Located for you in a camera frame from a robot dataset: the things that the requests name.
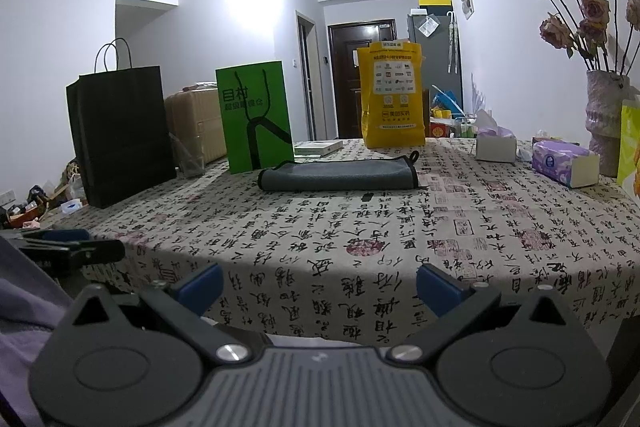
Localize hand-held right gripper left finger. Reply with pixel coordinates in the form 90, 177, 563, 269
60, 263, 251, 365

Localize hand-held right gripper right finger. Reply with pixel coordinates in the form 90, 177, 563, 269
387, 263, 576, 365

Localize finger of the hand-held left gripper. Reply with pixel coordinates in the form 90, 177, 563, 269
35, 238, 126, 279
22, 229, 92, 249

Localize grey towel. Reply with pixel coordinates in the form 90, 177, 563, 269
257, 150, 420, 194

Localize pile of floor clutter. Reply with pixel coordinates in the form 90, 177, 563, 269
0, 159, 90, 230

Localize person's purple clothing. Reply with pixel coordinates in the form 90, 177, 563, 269
0, 234, 77, 427

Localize printed calligraphy tablecloth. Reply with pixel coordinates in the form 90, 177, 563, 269
47, 137, 640, 343

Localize black paper bag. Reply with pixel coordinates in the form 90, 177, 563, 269
65, 38, 178, 210

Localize clear plastic bag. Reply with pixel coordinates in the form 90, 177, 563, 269
168, 133, 207, 179

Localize white tissue box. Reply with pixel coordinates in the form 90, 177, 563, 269
474, 109, 518, 164

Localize beige suitcase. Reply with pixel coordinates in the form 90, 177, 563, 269
164, 81, 229, 164

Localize green paper bag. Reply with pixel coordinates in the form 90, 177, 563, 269
215, 60, 296, 175

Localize purple tissue pack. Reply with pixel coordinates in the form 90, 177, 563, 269
531, 140, 601, 188

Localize flat white box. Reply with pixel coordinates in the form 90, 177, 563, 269
293, 140, 345, 157

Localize blue plastic bag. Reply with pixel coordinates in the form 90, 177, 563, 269
430, 84, 463, 114

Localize yellow plastic bag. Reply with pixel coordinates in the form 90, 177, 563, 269
355, 41, 427, 148

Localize dark wooden door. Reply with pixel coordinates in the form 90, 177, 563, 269
327, 21, 396, 140

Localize grey refrigerator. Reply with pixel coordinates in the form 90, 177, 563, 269
406, 5, 463, 110

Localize grey textured vase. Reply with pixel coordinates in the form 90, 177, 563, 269
585, 69, 632, 178

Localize yellow-green bag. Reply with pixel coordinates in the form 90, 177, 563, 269
616, 96, 640, 198

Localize white folded umbrella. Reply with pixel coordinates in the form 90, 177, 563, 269
446, 11, 460, 74

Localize dried pink roses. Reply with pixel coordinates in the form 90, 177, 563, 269
519, 0, 640, 75

